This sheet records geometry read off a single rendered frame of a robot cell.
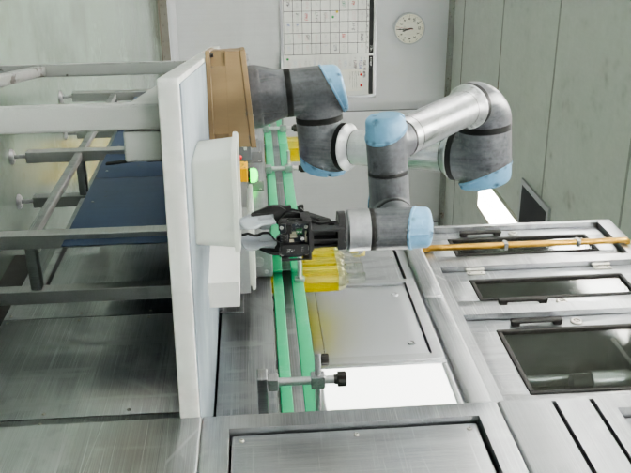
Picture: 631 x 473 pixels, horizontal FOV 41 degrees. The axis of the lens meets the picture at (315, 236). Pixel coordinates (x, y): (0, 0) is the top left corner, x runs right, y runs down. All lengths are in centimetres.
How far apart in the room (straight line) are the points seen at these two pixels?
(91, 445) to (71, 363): 97
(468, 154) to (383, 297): 77
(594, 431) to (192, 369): 65
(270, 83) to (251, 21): 608
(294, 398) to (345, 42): 657
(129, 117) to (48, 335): 126
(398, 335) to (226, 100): 82
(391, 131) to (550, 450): 60
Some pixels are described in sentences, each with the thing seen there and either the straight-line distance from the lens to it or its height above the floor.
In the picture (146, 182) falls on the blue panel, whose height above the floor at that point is 50.
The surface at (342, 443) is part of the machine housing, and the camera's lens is 137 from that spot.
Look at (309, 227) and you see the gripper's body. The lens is 144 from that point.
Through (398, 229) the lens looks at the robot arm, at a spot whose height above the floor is 110.
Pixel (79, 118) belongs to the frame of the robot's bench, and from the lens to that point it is 135.
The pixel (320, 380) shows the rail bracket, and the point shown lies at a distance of 162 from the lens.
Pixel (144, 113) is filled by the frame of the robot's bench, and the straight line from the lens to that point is 133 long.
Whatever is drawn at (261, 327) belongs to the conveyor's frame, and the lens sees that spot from 200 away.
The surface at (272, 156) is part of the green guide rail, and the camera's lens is 292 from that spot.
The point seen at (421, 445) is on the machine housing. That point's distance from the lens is 137.
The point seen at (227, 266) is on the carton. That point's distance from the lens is 174.
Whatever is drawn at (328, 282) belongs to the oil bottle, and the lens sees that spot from 232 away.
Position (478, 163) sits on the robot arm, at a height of 133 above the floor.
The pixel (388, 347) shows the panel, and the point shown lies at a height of 118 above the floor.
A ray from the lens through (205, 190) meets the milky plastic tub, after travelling 139.
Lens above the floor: 86
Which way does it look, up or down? 4 degrees up
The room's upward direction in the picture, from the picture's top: 88 degrees clockwise
